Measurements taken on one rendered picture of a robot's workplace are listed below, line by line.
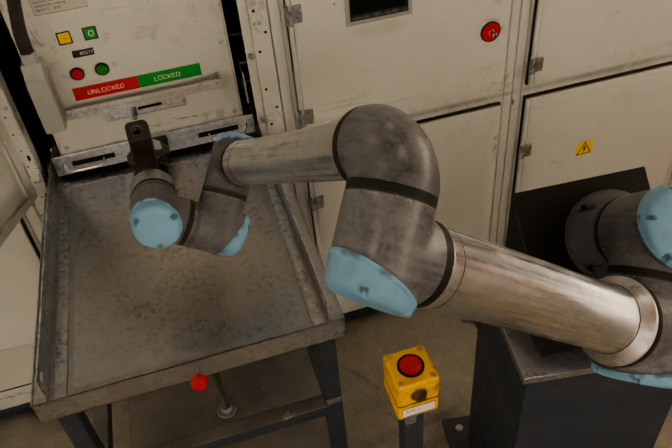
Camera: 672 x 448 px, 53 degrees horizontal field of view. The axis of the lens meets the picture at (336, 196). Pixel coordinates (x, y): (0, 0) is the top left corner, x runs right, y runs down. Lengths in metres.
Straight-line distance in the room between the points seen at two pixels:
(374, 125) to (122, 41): 1.03
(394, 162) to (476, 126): 1.32
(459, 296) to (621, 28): 1.46
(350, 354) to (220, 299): 1.00
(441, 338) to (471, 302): 1.55
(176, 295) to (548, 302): 0.83
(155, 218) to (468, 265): 0.62
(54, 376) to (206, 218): 0.44
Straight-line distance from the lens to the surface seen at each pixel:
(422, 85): 1.93
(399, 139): 0.81
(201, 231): 1.29
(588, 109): 2.29
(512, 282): 0.92
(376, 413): 2.26
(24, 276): 2.10
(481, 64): 1.98
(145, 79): 1.80
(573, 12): 2.07
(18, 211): 1.91
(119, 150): 1.89
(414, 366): 1.24
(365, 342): 2.42
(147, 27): 1.74
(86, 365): 1.45
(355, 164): 0.81
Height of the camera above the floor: 1.91
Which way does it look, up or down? 40 degrees down
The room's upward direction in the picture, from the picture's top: 6 degrees counter-clockwise
